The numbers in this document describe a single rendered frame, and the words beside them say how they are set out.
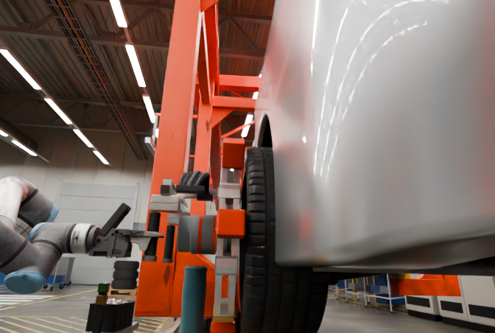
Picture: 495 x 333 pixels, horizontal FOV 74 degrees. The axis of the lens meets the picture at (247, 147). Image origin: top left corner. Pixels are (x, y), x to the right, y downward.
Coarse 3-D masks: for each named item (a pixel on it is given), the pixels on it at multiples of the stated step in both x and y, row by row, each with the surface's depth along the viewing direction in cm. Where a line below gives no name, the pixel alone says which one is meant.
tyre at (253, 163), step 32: (256, 160) 105; (256, 192) 95; (256, 224) 90; (256, 256) 88; (256, 288) 89; (288, 288) 89; (320, 288) 89; (256, 320) 93; (288, 320) 93; (320, 320) 94
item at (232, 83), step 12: (204, 12) 306; (216, 12) 337; (216, 24) 324; (216, 36) 338; (216, 48) 356; (216, 60) 378; (216, 72) 401; (216, 84) 426; (228, 84) 477; (240, 84) 478; (252, 84) 480; (216, 96) 456; (240, 96) 817; (216, 132) 577; (216, 144) 635; (216, 156) 703; (216, 168) 786; (216, 180) 899; (240, 180) 1045; (216, 204) 1233
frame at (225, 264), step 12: (228, 168) 118; (228, 192) 99; (240, 192) 100; (216, 252) 95; (228, 252) 95; (216, 264) 92; (228, 264) 92; (216, 276) 93; (228, 276) 132; (216, 288) 95; (228, 288) 127; (216, 300) 97; (228, 300) 98; (216, 312) 99; (228, 312) 99
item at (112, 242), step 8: (96, 232) 101; (112, 232) 99; (88, 240) 98; (96, 240) 100; (104, 240) 100; (112, 240) 98; (120, 240) 99; (128, 240) 101; (88, 248) 98; (96, 248) 98; (104, 248) 99; (112, 248) 97; (120, 248) 97; (128, 248) 102; (112, 256) 98; (120, 256) 98; (128, 256) 103
